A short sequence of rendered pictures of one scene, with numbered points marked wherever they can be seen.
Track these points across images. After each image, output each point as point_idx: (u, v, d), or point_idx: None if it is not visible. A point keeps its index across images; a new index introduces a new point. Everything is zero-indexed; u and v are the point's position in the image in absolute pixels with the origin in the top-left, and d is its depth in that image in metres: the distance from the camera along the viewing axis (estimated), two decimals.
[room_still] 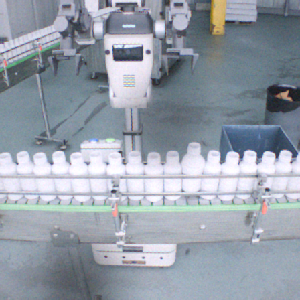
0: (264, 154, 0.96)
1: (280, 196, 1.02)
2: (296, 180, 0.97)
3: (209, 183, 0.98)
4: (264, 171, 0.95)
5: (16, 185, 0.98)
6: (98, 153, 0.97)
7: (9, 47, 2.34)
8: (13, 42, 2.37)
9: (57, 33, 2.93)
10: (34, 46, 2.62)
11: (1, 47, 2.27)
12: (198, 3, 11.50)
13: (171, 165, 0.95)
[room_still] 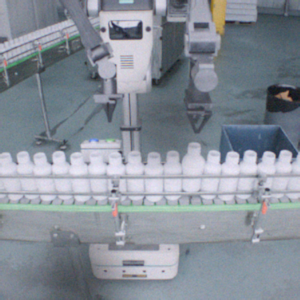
0: (264, 154, 0.96)
1: (280, 196, 1.02)
2: (296, 180, 0.97)
3: (209, 183, 0.98)
4: (264, 171, 0.95)
5: (16, 185, 0.98)
6: (98, 153, 0.97)
7: (9, 47, 2.34)
8: (13, 42, 2.37)
9: (57, 33, 2.93)
10: (34, 46, 2.62)
11: (1, 47, 2.27)
12: None
13: (171, 165, 0.95)
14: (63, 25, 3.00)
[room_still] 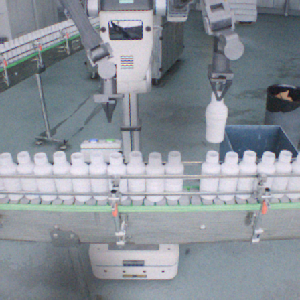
0: (264, 154, 0.96)
1: (280, 196, 1.02)
2: (296, 180, 0.97)
3: (209, 184, 0.98)
4: (264, 171, 0.95)
5: (16, 185, 0.98)
6: (98, 153, 0.97)
7: (9, 47, 2.34)
8: (13, 42, 2.37)
9: (57, 33, 2.93)
10: (34, 46, 2.62)
11: (1, 47, 2.27)
12: (198, 3, 11.50)
13: (173, 165, 0.96)
14: (63, 25, 3.00)
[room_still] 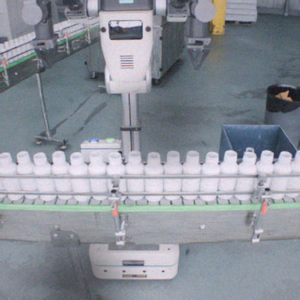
0: (246, 154, 0.96)
1: None
2: (278, 181, 0.97)
3: (190, 184, 0.98)
4: (245, 171, 0.95)
5: (16, 185, 0.98)
6: (98, 153, 0.97)
7: (9, 47, 2.34)
8: (13, 42, 2.37)
9: (57, 33, 2.93)
10: None
11: (1, 47, 2.27)
12: None
13: (171, 165, 0.96)
14: (63, 25, 3.00)
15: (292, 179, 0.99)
